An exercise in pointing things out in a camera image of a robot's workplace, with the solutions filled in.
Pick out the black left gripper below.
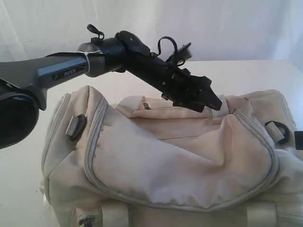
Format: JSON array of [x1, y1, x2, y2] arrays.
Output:
[[126, 56, 222, 112]]

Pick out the beige canvas duffel bag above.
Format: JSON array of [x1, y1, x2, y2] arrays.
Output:
[[40, 86, 303, 227]]

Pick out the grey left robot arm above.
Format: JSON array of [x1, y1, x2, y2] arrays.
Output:
[[0, 25, 222, 148]]

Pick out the white backdrop curtain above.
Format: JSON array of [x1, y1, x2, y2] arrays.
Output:
[[0, 0, 303, 69]]

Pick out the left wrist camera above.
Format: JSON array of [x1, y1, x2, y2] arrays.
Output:
[[165, 43, 192, 67]]

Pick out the black plastic D-ring left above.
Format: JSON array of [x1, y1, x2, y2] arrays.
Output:
[[67, 114, 87, 142]]

